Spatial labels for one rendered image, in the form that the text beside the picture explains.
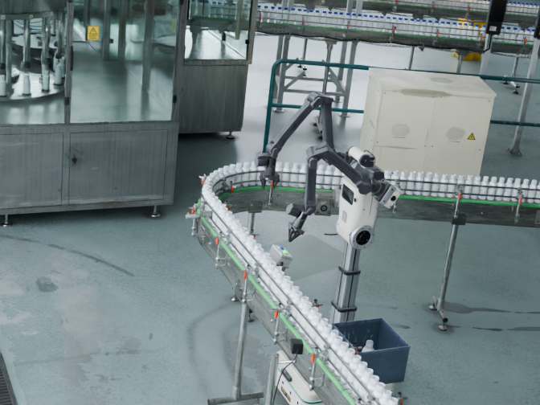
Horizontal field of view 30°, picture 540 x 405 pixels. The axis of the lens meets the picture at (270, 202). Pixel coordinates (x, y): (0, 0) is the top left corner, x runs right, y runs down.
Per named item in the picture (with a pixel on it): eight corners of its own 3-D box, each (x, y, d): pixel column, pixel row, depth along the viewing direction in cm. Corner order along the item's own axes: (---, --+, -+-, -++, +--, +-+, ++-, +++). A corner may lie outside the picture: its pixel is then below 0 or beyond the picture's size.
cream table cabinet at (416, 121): (457, 186, 1034) (478, 75, 989) (473, 210, 977) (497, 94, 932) (352, 180, 1021) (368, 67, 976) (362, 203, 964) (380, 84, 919)
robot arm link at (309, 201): (319, 158, 540) (316, 145, 548) (308, 159, 540) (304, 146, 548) (316, 215, 570) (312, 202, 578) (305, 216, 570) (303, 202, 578)
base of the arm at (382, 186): (384, 179, 574) (372, 196, 575) (374, 173, 569) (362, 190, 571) (391, 185, 566) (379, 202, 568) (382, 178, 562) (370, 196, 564)
